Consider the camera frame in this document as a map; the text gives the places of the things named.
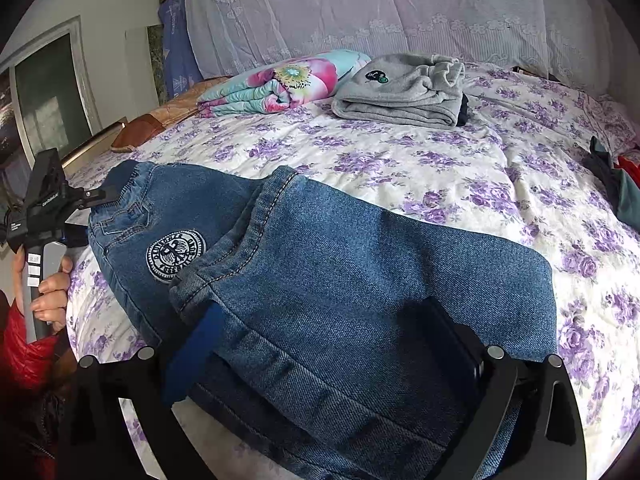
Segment blue denim jeans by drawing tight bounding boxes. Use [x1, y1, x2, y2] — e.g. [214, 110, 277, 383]
[89, 160, 556, 479]

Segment dark green folded garment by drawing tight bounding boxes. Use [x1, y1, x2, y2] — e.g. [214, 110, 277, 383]
[582, 136, 639, 232]

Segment red blue satin garment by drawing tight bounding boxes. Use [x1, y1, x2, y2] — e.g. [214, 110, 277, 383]
[614, 148, 640, 188]

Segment folded grey sweatpants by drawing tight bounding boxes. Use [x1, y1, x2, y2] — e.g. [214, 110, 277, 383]
[332, 53, 465, 129]

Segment folded floral quilt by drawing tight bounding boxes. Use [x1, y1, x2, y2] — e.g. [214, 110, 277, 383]
[198, 49, 371, 117]

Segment brown satin pillow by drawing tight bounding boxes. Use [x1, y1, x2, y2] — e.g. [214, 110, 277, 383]
[110, 76, 229, 153]

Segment red jacket sleeve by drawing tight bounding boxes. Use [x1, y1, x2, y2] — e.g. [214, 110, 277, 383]
[0, 300, 58, 396]

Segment dark navy garment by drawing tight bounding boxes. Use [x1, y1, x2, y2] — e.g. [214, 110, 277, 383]
[457, 94, 469, 127]

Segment purple floral bedspread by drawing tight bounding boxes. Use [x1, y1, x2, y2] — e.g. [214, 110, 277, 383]
[64, 58, 640, 480]

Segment blue patterned pillow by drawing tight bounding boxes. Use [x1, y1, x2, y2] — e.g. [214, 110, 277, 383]
[158, 0, 203, 99]

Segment person's left hand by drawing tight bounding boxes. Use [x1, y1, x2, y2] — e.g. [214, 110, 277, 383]
[12, 247, 73, 334]

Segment white lace headboard cover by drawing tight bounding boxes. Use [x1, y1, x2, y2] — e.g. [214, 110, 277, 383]
[186, 0, 638, 95]

